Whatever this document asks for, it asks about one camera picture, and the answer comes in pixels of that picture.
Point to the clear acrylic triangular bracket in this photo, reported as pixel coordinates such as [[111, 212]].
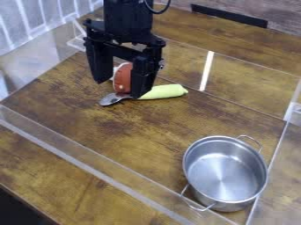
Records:
[[79, 34]]

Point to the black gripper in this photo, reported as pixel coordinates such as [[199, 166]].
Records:
[[124, 38]]

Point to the clear acrylic right barrier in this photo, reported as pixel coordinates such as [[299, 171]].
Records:
[[278, 205]]

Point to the black strip on table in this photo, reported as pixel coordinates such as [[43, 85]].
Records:
[[258, 22]]

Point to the red and white toy mushroom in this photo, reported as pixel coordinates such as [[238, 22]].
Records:
[[122, 78]]

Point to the silver metal pot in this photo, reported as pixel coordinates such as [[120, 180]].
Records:
[[226, 173]]

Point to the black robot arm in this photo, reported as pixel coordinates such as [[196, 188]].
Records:
[[128, 9]]

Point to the spoon with yellow-green handle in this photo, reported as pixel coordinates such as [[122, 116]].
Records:
[[158, 92]]

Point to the clear acrylic front barrier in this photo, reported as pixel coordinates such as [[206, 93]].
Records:
[[148, 192]]

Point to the clear acrylic barrier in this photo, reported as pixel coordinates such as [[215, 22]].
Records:
[[278, 205], [148, 192]]

